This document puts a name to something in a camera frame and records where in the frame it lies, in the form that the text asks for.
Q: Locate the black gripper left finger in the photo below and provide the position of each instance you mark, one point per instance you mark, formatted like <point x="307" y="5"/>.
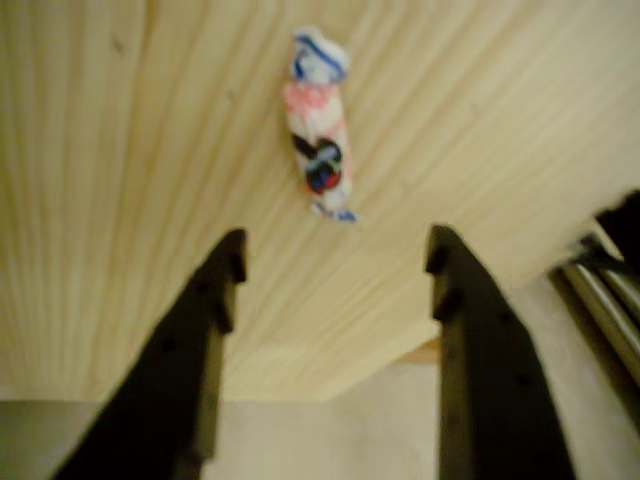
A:
<point x="165" y="380"/>

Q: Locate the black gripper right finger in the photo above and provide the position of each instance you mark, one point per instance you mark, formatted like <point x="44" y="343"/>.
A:
<point x="490" y="380"/>

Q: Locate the white blue red candy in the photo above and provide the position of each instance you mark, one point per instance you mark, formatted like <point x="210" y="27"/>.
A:
<point x="317" y="125"/>

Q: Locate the aluminium extrusion post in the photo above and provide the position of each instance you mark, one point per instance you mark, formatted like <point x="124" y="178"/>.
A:
<point x="610" y="310"/>

